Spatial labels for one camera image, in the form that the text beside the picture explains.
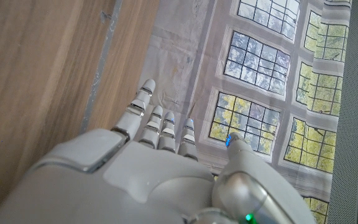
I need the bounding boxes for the printed window backdrop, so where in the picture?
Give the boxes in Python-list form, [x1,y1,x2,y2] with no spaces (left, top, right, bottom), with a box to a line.
[137,0,354,224]

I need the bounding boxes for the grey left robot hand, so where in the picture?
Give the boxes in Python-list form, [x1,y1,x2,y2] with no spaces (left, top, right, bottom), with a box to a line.
[0,79,319,224]

